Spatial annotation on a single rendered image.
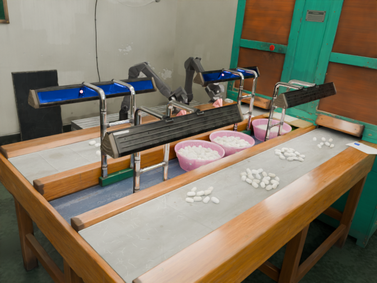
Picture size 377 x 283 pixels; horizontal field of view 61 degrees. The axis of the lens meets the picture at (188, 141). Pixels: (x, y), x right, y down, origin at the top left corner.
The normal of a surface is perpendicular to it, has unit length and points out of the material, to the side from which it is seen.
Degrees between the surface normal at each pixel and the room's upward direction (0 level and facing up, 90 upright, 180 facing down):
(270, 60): 90
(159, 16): 89
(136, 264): 0
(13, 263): 0
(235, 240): 0
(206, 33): 90
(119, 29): 91
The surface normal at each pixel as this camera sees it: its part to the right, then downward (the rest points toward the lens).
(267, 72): -0.71, 0.22
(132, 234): 0.08, -0.92
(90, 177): 0.70, 0.32
